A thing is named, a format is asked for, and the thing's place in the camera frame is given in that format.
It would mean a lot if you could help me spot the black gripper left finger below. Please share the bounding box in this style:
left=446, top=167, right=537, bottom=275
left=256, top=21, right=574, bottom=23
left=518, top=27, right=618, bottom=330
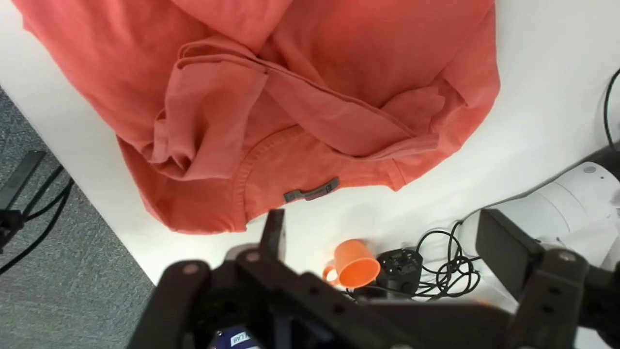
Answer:
left=128, top=208, right=365, bottom=349

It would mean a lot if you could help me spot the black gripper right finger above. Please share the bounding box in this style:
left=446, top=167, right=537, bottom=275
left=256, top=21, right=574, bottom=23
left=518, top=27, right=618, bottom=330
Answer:
left=475, top=208, right=620, bottom=349

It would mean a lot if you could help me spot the coral pink printed t-shirt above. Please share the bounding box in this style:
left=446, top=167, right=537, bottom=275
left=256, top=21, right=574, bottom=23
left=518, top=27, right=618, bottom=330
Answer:
left=12, top=0, right=502, bottom=237

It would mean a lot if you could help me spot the small orange cup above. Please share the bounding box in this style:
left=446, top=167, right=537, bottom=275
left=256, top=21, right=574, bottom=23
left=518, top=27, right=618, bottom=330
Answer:
left=322, top=239, right=384, bottom=291

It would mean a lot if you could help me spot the small black power adapter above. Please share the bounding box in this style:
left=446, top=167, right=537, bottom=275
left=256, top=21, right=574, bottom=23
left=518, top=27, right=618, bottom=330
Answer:
left=376, top=248, right=425, bottom=293

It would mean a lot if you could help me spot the white articulated camera stand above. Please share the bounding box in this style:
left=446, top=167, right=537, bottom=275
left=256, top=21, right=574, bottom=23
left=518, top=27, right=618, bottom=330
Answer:
left=491, top=161, right=620, bottom=260

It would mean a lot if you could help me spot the thin black camera cable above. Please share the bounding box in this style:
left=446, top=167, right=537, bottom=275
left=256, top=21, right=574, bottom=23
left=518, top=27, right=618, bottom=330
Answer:
left=601, top=66, right=620, bottom=153

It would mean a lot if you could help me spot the black floor cable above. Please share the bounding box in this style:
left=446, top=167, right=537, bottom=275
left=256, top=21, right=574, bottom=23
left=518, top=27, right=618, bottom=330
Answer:
left=0, top=151, right=74, bottom=273

